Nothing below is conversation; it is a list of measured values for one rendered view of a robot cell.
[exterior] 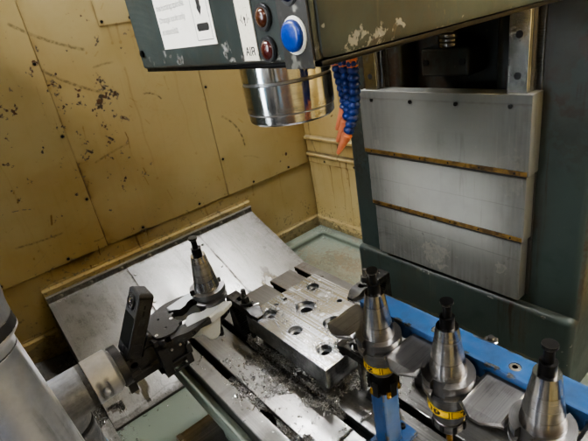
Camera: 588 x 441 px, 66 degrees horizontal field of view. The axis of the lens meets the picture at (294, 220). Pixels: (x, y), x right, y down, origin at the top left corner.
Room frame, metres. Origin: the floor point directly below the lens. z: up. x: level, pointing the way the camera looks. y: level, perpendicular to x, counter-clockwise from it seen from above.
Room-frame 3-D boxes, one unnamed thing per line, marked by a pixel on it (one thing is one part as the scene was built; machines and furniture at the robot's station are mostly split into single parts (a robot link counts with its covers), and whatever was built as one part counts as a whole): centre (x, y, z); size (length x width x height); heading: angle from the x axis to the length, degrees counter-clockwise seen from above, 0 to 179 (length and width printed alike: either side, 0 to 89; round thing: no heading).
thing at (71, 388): (0.53, 0.41, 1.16); 0.11 x 0.08 x 0.09; 126
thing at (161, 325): (0.62, 0.28, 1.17); 0.12 x 0.08 x 0.09; 126
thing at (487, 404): (0.36, -0.18, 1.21); 0.07 x 0.05 x 0.01; 125
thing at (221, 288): (0.70, 0.17, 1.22); 0.06 x 0.06 x 0.03
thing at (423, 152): (1.09, -0.40, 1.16); 0.48 x 0.05 x 0.51; 35
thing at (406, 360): (0.45, -0.12, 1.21); 0.07 x 0.05 x 0.01; 125
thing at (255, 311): (0.95, 0.16, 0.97); 0.13 x 0.03 x 0.15; 35
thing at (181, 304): (0.71, 0.21, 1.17); 0.09 x 0.03 x 0.06; 140
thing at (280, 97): (0.84, -0.03, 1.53); 0.16 x 0.16 x 0.12
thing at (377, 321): (0.50, -0.09, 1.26); 0.04 x 0.04 x 0.07
